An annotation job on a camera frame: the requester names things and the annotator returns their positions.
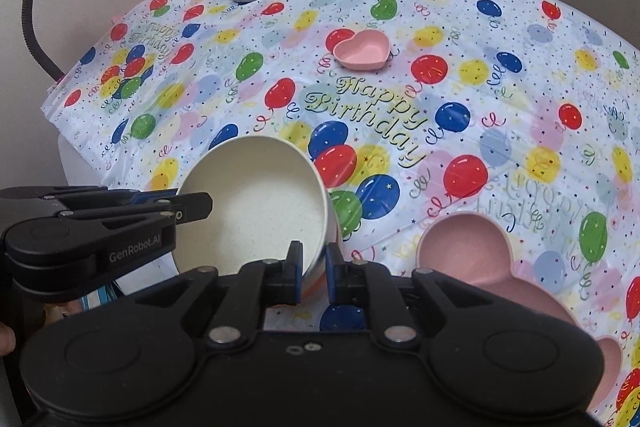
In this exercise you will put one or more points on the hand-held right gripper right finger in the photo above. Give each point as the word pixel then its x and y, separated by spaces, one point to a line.
pixel 332 279

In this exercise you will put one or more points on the pink bear-shaped plate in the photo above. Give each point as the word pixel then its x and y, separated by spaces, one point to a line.
pixel 475 252

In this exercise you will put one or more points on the balloon print tablecloth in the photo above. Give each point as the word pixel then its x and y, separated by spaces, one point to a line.
pixel 450 107

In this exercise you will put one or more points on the person's left hand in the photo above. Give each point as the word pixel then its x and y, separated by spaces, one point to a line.
pixel 5 340

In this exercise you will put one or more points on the cream round bowl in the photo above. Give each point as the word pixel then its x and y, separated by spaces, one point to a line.
pixel 250 197

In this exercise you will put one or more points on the pink heart-shaped bowl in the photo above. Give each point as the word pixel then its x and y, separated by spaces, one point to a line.
pixel 360 52

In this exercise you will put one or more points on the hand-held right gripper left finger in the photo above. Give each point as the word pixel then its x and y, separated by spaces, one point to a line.
pixel 298 277

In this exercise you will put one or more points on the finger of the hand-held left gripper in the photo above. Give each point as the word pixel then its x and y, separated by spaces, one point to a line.
pixel 100 194
pixel 192 206

